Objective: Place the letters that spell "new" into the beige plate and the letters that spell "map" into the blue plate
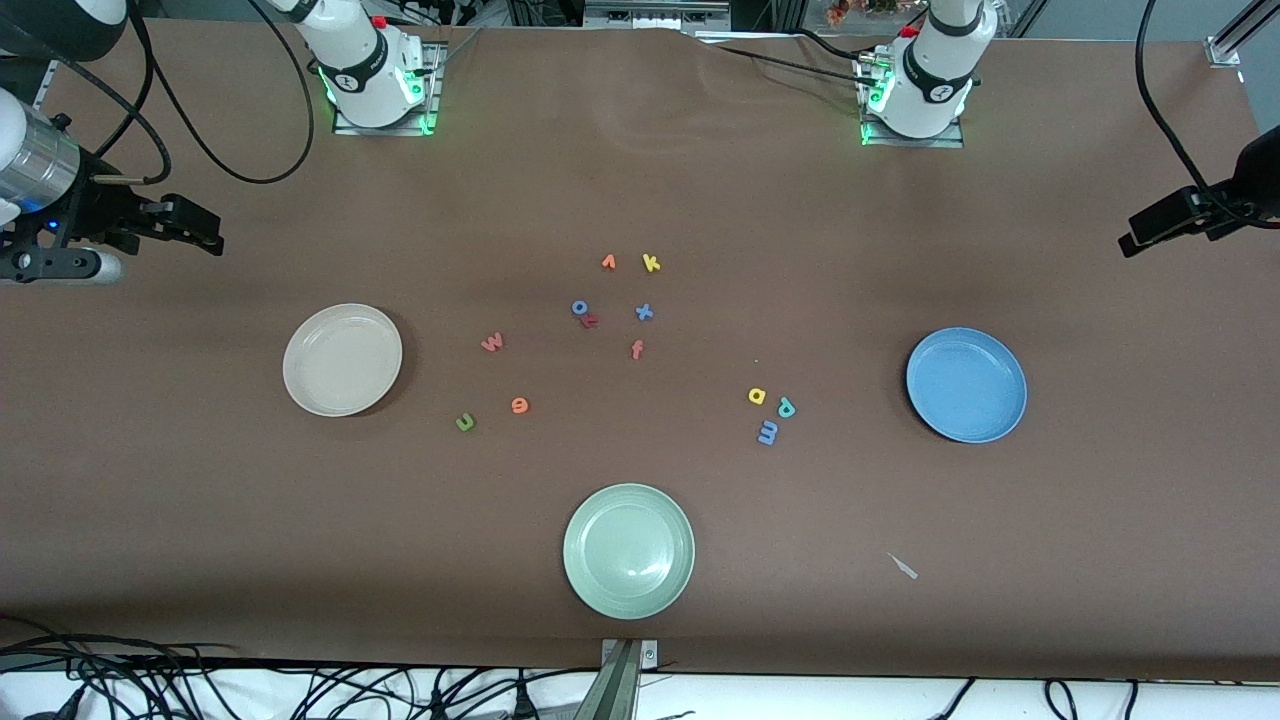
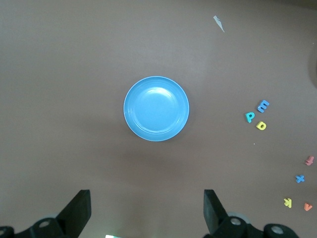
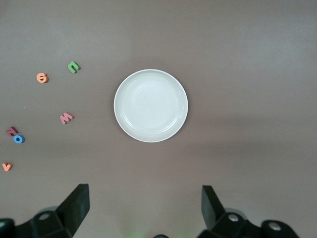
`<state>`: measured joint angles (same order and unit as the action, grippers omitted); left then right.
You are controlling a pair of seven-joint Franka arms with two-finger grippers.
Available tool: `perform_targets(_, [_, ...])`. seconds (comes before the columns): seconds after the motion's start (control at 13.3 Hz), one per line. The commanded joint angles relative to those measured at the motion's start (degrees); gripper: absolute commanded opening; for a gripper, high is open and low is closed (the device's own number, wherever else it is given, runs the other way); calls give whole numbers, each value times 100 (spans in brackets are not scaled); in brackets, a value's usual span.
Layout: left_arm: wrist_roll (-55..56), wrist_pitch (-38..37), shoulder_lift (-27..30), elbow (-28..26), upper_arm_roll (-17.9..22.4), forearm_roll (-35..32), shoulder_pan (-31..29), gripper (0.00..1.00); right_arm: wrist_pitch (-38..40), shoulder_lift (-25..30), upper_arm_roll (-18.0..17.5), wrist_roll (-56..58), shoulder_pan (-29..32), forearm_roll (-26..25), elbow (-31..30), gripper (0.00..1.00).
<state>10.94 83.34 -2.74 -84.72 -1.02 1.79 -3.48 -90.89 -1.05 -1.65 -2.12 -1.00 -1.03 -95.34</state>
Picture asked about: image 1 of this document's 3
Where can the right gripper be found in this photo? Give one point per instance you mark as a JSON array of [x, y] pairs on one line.
[[96, 211]]

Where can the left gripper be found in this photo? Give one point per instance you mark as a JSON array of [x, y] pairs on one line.
[[1236, 208]]

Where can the pink foam letter w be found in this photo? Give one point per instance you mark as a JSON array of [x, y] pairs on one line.
[[492, 344]]

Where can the green foam letter u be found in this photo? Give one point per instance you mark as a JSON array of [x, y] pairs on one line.
[[465, 428]]

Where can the teal foam letter p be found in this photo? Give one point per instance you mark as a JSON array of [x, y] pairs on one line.
[[792, 409]]

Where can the blue foam letter m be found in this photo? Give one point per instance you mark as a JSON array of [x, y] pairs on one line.
[[768, 433]]

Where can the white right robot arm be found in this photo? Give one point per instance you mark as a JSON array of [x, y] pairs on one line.
[[365, 70]]

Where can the beige plate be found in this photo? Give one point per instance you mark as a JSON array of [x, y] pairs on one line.
[[342, 360]]

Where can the blue plate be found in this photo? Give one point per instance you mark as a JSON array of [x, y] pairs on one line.
[[966, 385]]

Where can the orange background object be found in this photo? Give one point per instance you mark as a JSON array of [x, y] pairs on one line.
[[838, 12]]

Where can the small grey tape scrap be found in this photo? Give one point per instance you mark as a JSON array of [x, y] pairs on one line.
[[905, 568]]

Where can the brown table mat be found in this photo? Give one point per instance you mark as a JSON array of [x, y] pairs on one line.
[[700, 180]]

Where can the grey power strip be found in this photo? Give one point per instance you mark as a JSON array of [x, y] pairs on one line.
[[650, 15]]

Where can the pale green plate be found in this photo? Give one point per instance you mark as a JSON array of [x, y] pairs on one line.
[[629, 550]]

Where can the aluminium profile post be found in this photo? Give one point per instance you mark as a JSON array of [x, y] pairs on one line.
[[1225, 50]]

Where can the aluminium table edge rail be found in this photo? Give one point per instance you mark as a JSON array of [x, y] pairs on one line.
[[45, 90]]

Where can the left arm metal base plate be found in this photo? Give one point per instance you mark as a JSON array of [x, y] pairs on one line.
[[915, 142]]

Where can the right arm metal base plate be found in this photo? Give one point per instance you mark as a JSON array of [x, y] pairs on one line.
[[437, 70]]

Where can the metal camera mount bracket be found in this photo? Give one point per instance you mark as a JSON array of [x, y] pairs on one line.
[[622, 690]]

